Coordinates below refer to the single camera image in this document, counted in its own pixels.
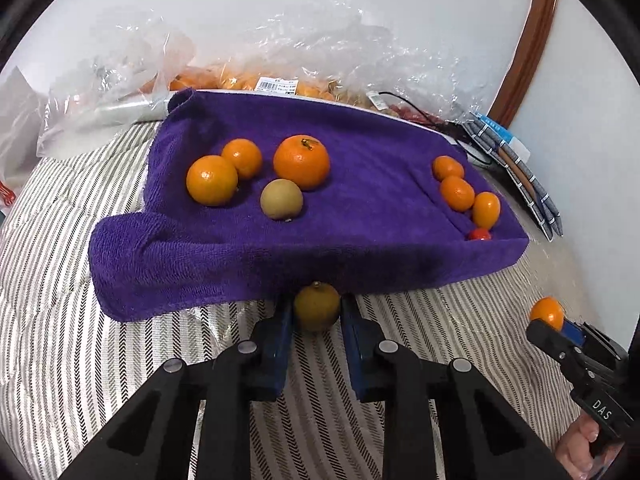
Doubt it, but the orange mandarin larger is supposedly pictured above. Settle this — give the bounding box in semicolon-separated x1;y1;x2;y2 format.
472;192;501;230

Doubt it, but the orange mandarin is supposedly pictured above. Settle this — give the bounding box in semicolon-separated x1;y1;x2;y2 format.
439;176;475;212

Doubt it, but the small orange group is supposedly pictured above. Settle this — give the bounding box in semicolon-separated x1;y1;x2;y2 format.
432;155;465;182

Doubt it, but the green-brown round fruit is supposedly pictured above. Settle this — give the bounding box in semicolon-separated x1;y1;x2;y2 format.
260;179;304;220

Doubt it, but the large orange with stem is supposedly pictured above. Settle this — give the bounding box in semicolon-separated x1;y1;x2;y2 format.
272;134;331;191

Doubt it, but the right hand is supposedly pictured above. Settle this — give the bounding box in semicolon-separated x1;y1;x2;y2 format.
554;412;623;480

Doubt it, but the striped bed quilt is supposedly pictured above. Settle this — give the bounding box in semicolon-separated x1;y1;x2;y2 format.
1;122;594;479

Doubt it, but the small red tomato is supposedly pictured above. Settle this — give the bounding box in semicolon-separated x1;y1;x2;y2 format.
466;228;491;240

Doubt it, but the purple towel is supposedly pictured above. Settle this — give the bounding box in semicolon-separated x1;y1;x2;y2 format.
88;90;528;322

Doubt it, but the white plastic bag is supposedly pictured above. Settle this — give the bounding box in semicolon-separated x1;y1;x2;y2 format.
0;67;44;208

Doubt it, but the clear plastic bag left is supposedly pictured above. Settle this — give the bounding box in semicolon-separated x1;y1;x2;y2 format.
37;6;195;159

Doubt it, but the clear bag of oranges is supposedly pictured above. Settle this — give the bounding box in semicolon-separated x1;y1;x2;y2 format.
170;0;486;122

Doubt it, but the black cable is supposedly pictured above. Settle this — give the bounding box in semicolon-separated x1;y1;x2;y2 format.
377;91;494;166

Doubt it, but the brown wooden door frame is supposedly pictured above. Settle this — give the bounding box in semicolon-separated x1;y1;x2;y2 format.
488;0;558;128

